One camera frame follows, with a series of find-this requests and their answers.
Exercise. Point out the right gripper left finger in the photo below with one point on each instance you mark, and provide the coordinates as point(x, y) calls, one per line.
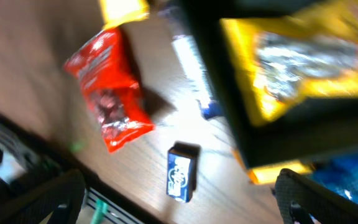
point(61, 198)

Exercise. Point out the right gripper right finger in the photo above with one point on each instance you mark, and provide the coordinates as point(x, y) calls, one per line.
point(300, 200)

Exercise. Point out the red candy bag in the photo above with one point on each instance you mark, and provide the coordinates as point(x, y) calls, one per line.
point(111, 91)

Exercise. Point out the yellow Hacks candy bag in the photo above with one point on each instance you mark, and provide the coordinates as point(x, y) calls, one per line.
point(280, 62)

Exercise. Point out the yellow snack packet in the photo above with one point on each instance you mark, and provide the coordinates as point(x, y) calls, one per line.
point(118, 12)
point(268, 174)

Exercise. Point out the yellow snack packet under box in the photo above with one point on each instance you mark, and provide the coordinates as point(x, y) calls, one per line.
point(268, 174)

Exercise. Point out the blue snack bar wrapper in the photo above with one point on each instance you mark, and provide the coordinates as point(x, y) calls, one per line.
point(339, 175)

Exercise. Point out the dark green open box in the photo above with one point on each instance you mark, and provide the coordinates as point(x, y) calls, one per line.
point(314, 130)

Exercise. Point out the blue Eclipse mint box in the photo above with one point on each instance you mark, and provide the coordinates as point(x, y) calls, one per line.
point(182, 166)

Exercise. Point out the dark blue snack bar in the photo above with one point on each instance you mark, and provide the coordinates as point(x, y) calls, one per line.
point(189, 56)

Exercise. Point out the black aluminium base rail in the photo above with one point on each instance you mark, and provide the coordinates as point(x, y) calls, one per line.
point(42, 164)

